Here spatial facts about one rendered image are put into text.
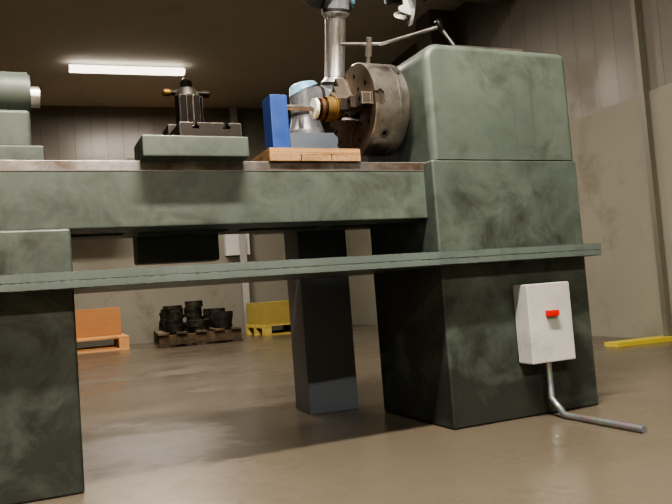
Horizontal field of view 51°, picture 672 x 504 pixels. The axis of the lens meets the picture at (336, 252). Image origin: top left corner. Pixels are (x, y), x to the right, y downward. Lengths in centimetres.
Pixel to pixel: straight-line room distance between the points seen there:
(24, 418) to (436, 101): 153
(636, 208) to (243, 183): 351
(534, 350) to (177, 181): 124
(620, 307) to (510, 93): 301
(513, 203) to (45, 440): 160
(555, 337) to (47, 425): 156
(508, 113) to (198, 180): 109
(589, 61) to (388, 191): 350
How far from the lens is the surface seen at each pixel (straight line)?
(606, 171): 539
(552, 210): 259
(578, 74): 570
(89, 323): 883
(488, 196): 243
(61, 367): 197
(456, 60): 248
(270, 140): 233
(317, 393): 280
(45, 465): 200
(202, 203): 207
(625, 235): 525
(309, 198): 217
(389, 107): 237
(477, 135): 245
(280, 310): 873
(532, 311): 240
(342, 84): 254
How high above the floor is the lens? 46
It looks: 3 degrees up
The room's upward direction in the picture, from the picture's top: 4 degrees counter-clockwise
